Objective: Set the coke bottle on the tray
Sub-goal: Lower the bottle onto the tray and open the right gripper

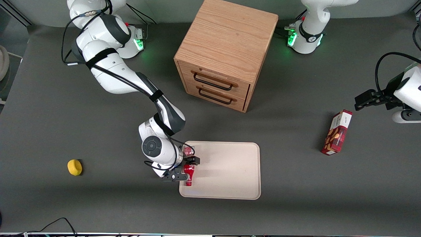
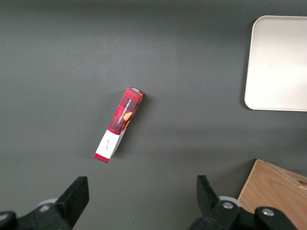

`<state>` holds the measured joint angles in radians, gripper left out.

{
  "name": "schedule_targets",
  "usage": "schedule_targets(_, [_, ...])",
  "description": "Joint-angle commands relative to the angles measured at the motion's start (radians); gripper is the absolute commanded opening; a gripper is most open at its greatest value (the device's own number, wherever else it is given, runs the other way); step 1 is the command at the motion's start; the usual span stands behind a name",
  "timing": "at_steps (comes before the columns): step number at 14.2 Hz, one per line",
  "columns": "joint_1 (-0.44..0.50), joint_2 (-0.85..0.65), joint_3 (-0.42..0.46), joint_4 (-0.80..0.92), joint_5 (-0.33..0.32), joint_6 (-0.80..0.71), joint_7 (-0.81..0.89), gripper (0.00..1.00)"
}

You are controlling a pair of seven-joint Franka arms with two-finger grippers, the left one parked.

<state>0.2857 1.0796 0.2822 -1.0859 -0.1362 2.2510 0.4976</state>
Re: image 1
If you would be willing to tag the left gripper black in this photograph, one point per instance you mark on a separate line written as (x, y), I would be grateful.
(390, 90)

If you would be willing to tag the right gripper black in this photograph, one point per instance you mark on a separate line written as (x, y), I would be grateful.
(192, 161)

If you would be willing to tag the red coke bottle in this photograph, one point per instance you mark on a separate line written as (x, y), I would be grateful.
(189, 171)

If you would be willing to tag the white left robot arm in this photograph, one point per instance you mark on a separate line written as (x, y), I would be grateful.
(312, 19)

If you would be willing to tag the cream rectangular tray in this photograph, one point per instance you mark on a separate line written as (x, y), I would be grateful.
(227, 171)

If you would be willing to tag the red tartan shortbread box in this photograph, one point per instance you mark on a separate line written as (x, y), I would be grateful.
(337, 133)

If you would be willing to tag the wooden drawer front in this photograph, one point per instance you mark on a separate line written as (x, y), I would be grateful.
(241, 103)
(243, 89)

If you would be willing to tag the yellow lemon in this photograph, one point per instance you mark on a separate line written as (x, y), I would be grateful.
(74, 167)

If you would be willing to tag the wooden drawer cabinet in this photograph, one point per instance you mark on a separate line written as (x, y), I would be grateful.
(227, 36)

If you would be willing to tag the beige round object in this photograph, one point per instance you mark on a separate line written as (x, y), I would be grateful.
(3, 62)

